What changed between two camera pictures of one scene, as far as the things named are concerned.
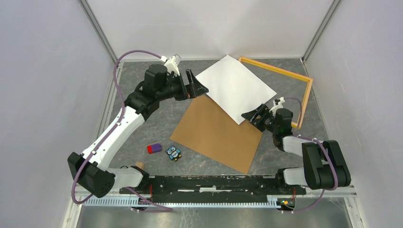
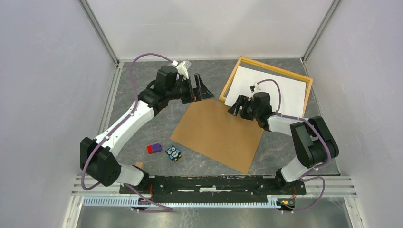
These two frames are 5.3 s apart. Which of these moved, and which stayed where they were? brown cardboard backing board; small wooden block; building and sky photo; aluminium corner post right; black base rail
Moved: building and sky photo
Stayed: aluminium corner post right; small wooden block; brown cardboard backing board; black base rail
